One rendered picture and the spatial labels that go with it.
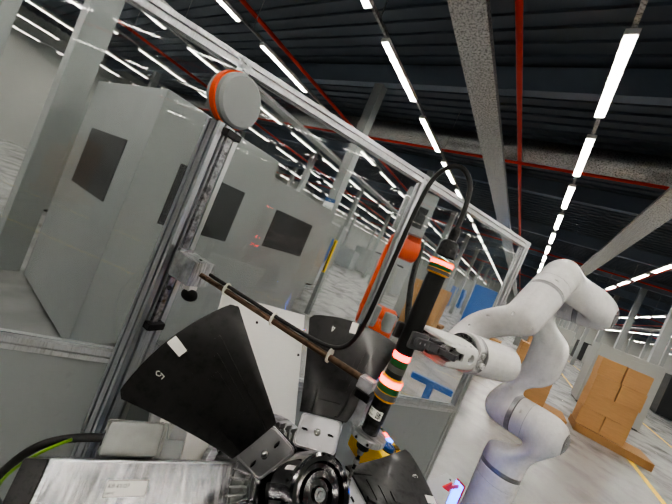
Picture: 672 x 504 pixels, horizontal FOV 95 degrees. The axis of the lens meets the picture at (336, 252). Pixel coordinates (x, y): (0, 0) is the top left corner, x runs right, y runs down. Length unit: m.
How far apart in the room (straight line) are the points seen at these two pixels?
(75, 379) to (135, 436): 0.64
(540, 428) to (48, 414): 1.50
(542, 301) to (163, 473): 0.86
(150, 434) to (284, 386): 0.34
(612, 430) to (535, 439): 7.67
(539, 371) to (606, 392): 7.54
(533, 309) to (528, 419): 0.43
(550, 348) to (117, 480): 1.08
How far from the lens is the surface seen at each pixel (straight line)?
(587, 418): 8.76
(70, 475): 0.70
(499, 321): 0.88
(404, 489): 0.85
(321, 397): 0.72
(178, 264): 0.95
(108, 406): 1.20
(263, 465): 0.67
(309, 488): 0.63
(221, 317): 0.60
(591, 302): 1.10
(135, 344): 1.11
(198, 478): 0.73
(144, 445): 0.74
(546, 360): 1.16
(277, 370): 0.92
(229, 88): 1.00
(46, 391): 1.38
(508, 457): 1.23
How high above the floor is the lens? 1.61
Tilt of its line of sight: 2 degrees down
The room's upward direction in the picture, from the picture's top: 23 degrees clockwise
